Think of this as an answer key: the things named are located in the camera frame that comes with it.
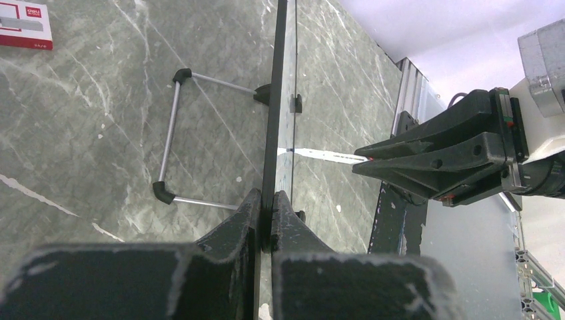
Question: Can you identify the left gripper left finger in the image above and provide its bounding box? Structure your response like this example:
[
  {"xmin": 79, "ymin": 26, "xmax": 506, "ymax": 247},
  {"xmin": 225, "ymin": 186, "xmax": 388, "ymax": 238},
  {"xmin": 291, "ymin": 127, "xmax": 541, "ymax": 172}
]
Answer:
[{"xmin": 1, "ymin": 189, "xmax": 261, "ymax": 319}]

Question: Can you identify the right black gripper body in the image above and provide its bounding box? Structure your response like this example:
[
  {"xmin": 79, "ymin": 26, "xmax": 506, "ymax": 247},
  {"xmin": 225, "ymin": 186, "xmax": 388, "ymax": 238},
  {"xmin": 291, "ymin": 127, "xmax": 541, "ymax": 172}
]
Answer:
[{"xmin": 441, "ymin": 88, "xmax": 564, "ymax": 207}]

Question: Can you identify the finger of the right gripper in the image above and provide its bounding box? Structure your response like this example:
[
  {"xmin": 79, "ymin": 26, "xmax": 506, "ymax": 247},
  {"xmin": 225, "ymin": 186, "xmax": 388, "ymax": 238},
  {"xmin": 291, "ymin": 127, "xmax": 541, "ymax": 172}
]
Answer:
[
  {"xmin": 354, "ymin": 89, "xmax": 498, "ymax": 159},
  {"xmin": 352, "ymin": 132, "xmax": 506, "ymax": 201}
]

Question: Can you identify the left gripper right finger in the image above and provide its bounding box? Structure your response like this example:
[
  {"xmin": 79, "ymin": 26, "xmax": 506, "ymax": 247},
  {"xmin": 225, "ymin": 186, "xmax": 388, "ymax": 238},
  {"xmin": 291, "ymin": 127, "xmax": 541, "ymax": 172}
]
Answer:
[{"xmin": 271, "ymin": 191, "xmax": 464, "ymax": 319}]

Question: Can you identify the blue white marker pen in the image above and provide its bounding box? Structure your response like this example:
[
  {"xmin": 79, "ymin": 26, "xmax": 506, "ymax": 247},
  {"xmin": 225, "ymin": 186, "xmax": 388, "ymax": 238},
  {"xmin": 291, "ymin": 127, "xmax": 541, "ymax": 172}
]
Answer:
[{"xmin": 277, "ymin": 147, "xmax": 373, "ymax": 165}]

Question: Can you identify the white whiteboard black frame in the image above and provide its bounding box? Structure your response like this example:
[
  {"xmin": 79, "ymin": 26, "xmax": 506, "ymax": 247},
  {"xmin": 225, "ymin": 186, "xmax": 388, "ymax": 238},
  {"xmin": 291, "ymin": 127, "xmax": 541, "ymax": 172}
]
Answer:
[{"xmin": 152, "ymin": 1, "xmax": 302, "ymax": 223}]

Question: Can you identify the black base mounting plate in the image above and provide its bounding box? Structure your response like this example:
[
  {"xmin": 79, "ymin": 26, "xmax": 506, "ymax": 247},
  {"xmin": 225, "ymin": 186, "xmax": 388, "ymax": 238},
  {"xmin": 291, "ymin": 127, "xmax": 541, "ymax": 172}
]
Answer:
[{"xmin": 367, "ymin": 160, "xmax": 428, "ymax": 256}]

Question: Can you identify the red white small box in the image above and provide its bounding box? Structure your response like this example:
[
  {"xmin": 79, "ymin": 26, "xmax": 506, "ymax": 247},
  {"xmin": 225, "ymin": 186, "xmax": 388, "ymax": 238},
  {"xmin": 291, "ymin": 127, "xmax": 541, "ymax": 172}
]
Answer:
[{"xmin": 1, "ymin": 0, "xmax": 53, "ymax": 51}]

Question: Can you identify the black device on frame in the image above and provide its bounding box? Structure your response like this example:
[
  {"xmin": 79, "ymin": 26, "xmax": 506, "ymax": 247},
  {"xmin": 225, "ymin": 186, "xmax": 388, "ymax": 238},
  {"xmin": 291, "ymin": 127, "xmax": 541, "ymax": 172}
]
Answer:
[{"xmin": 499, "ymin": 192, "xmax": 523, "ymax": 212}]

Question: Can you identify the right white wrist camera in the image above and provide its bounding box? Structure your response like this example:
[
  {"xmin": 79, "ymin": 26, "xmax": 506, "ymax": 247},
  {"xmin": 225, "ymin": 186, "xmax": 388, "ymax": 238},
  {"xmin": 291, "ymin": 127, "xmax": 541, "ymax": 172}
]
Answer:
[{"xmin": 510, "ymin": 19, "xmax": 564, "ymax": 163}]

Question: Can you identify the green object near rail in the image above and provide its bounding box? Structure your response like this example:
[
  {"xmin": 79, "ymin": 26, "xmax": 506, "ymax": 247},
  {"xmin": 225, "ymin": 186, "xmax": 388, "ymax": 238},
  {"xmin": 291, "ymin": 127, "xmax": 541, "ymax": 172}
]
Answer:
[{"xmin": 533, "ymin": 291, "xmax": 561, "ymax": 320}]

